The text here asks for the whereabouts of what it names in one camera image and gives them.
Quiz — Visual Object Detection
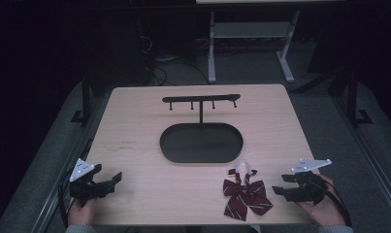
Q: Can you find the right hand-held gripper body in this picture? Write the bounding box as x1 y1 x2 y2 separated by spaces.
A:
290 158 333 206

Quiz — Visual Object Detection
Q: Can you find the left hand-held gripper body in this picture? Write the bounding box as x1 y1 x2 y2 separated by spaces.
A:
68 157 108 209

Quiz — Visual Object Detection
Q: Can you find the maroon striped bow tie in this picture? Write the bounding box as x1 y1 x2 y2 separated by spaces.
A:
222 158 275 222

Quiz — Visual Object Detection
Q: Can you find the black hook stand with tray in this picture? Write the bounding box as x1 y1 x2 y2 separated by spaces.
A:
159 93 244 165

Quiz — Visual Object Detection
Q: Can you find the person's right hand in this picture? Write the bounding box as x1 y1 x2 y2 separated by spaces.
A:
295 174 346 227

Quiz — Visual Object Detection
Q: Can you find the person's left hand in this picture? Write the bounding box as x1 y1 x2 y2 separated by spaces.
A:
67 198 96 226

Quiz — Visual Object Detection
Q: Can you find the black metal stand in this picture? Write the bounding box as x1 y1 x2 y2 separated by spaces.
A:
343 66 375 128
70 69 95 126

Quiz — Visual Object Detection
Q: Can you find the aluminium rail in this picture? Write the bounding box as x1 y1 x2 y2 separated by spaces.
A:
30 96 102 233
331 95 391 213

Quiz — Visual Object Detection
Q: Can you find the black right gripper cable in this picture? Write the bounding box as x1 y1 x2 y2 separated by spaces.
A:
322 180 353 228

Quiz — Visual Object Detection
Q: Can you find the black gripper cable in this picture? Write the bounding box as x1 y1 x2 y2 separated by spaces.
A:
57 170 79 229
322 180 353 228

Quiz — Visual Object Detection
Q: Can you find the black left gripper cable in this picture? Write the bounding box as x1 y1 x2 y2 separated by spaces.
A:
57 170 79 229

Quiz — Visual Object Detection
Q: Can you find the bundle of floor cables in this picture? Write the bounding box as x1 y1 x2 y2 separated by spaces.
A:
136 18 211 87

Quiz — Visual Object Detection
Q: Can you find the white metal desk frame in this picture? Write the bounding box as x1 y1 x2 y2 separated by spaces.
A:
207 9 302 84

